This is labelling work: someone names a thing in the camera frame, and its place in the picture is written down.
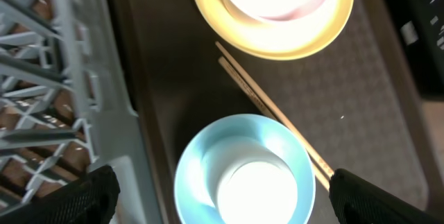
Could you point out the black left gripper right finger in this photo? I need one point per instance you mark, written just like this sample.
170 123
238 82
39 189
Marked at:
356 201

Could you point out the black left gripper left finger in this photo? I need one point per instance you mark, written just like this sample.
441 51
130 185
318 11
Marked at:
91 199

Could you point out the black waste tray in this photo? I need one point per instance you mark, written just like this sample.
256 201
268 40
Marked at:
426 66

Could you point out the wooden chopstick right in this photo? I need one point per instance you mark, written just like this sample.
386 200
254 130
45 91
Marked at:
323 165

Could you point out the wooden chopstick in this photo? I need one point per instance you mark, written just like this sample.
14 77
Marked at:
323 165
258 102

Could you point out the grey plastic dish rack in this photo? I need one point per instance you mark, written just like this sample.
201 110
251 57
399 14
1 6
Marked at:
65 106

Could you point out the brown serving tray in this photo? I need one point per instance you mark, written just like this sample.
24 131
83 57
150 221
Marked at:
354 101

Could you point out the white paper cup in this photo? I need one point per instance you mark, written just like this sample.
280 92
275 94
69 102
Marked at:
248 183

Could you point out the blue bowl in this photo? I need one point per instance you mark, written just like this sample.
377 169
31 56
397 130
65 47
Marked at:
192 199

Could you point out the yellow plate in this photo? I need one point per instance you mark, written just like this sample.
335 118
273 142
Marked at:
283 40

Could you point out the wooden chopstick left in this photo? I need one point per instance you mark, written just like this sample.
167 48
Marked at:
258 102

